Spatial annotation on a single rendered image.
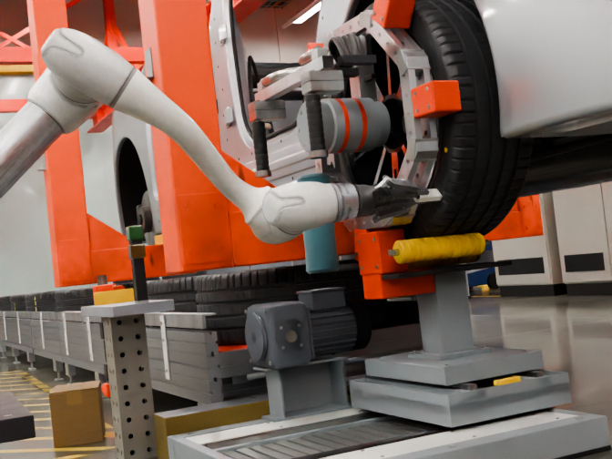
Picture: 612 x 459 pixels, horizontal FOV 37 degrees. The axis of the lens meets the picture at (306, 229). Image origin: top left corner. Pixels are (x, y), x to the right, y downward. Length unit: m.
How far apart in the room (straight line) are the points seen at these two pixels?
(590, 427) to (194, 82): 1.42
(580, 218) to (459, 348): 5.29
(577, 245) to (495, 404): 5.52
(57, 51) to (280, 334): 0.99
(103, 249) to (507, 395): 2.70
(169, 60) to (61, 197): 1.94
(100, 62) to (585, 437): 1.36
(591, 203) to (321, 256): 5.32
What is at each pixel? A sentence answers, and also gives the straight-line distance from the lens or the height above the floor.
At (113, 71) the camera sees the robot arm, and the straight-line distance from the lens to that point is 1.95.
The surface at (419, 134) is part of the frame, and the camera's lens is 2.15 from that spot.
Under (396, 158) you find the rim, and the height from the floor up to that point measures 0.76.
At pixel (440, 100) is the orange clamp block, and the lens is 2.09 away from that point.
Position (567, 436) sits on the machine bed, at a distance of 2.21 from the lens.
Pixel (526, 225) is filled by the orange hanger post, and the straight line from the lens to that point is 5.67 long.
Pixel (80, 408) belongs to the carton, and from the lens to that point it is 3.13.
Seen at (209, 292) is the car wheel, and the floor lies 0.45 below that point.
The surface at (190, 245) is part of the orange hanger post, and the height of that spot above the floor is 0.59.
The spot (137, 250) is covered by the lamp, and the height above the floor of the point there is 0.59.
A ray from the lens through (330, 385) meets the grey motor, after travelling 2.74.
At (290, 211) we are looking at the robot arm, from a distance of 1.99.
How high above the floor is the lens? 0.51
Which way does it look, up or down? 2 degrees up
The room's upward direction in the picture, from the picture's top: 6 degrees counter-clockwise
